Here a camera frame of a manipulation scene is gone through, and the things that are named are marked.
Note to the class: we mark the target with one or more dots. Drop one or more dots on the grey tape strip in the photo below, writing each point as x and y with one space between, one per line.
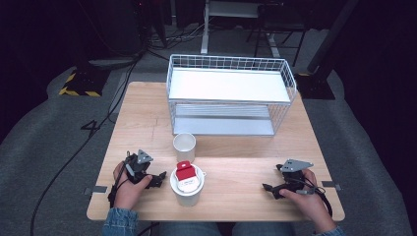
331 185
98 189

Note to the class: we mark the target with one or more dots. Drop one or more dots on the white cup with red lid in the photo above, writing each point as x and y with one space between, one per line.
187 183

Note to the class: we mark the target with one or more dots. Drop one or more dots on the person's left hand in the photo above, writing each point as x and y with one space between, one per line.
128 194

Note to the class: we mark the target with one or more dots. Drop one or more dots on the black yellow striped base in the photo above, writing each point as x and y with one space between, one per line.
83 83

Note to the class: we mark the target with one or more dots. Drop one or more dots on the white desk frame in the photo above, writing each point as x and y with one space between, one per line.
205 29

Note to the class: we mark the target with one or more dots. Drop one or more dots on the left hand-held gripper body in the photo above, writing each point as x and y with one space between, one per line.
135 166

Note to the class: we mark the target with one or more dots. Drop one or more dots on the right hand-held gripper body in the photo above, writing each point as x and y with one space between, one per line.
293 177

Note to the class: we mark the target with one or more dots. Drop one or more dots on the person's right hand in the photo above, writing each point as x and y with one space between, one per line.
309 205

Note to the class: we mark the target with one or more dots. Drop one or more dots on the black chair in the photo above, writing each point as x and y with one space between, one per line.
282 19

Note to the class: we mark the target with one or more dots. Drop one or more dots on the black pole with base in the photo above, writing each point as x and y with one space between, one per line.
316 82

